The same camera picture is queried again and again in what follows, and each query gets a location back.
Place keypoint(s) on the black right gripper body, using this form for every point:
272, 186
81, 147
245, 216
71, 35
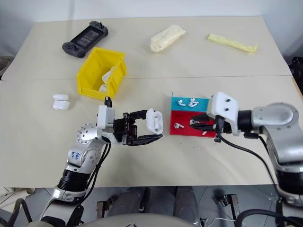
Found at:
226, 127

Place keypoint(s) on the closed white earbud case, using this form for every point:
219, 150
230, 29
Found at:
61, 105
103, 88
60, 97

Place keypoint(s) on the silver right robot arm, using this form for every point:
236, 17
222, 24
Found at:
274, 116

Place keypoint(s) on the dark grey rounded shape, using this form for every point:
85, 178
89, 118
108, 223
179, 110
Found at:
129, 201
185, 205

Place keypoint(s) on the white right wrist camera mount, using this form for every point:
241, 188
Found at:
225, 104

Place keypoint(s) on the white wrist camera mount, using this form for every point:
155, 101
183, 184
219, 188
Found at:
104, 116
225, 104

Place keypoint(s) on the metal table frame bracket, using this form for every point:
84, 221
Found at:
230, 205
103, 209

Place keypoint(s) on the black handheld game controller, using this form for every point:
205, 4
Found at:
85, 39

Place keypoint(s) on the cream filled plastic bag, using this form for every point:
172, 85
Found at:
166, 37

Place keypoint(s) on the red and blue tray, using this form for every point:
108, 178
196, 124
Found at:
187, 132

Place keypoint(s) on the dark object beside table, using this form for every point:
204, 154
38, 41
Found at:
297, 67

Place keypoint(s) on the yellow plastic bin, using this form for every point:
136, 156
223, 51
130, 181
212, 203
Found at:
94, 61

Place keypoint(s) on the grey round object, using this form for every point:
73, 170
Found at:
4, 66

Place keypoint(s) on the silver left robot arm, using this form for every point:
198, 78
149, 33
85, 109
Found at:
85, 160

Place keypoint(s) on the white earbud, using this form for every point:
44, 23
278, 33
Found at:
192, 121
181, 102
193, 104
178, 125
192, 99

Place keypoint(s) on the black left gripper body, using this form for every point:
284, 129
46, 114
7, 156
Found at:
120, 127

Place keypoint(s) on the long yellow plastic packet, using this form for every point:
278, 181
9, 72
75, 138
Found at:
232, 43

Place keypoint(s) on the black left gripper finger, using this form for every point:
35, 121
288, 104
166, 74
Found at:
146, 139
139, 114

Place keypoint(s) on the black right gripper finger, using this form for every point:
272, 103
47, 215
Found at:
202, 118
204, 128

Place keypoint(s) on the white earbud case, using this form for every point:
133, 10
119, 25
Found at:
60, 97
109, 75
154, 121
103, 88
61, 105

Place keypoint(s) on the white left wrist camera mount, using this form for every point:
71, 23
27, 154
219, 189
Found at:
104, 116

